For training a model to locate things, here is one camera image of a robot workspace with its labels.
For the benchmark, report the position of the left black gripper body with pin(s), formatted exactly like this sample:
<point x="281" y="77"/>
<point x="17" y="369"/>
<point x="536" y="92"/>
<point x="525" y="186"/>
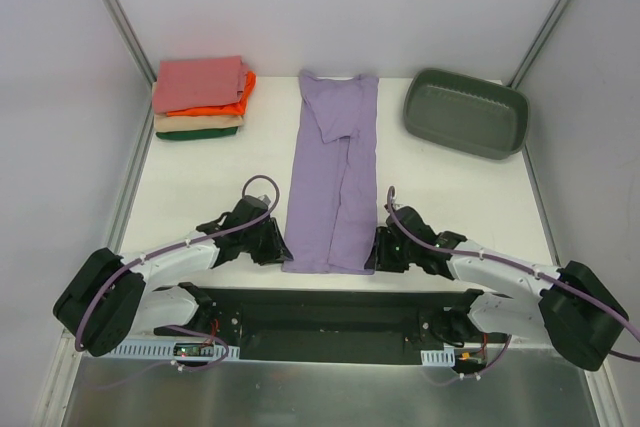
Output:
<point x="272" y="243"/>

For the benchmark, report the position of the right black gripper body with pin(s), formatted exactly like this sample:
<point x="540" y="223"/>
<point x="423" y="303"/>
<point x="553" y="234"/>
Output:
<point x="382" y="249"/>

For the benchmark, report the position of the purple t-shirt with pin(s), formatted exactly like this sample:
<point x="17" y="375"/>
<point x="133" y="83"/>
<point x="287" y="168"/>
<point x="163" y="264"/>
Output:
<point x="332" y="205"/>

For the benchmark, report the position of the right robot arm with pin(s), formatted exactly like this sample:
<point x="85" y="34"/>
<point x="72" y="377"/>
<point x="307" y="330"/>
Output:
<point x="568" y="307"/>

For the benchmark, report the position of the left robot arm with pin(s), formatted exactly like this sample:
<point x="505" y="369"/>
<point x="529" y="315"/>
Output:
<point x="113" y="296"/>

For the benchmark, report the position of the green folded t-shirt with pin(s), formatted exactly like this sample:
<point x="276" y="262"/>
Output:
<point x="203" y="134"/>

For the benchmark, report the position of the orange folded t-shirt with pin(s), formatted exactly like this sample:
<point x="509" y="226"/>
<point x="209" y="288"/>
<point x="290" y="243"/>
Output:
<point x="236" y="109"/>

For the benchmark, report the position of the grey plastic bin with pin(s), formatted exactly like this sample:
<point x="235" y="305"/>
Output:
<point x="467" y="114"/>

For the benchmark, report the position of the beige folded t-shirt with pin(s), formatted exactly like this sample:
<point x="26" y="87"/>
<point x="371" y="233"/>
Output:
<point x="164" y="123"/>

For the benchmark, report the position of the pink folded t-shirt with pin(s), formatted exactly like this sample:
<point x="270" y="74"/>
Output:
<point x="204" y="82"/>

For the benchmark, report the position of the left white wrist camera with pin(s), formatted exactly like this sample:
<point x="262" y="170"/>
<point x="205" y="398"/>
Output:
<point x="262" y="197"/>

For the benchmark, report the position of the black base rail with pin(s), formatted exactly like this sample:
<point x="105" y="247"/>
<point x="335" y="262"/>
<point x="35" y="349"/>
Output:
<point x="317" y="326"/>

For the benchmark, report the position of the right white cable duct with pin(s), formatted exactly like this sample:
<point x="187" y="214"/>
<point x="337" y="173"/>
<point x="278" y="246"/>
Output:
<point x="445" y="358"/>

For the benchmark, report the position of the white cable duct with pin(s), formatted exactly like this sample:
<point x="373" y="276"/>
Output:
<point x="445" y="358"/>
<point x="172" y="350"/>

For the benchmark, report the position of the left white cable duct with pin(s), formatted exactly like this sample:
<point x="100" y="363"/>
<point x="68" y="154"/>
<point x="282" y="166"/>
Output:
<point x="172" y="350"/>

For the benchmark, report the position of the right aluminium frame post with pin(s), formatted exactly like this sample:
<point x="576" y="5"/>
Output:
<point x="542" y="36"/>

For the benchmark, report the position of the aluminium frame post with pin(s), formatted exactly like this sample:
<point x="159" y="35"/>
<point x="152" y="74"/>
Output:
<point x="131" y="40"/>
<point x="542" y="36"/>

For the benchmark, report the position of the left aluminium frame post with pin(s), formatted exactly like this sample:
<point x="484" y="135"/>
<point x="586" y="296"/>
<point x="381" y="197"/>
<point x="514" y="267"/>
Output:
<point x="131" y="40"/>

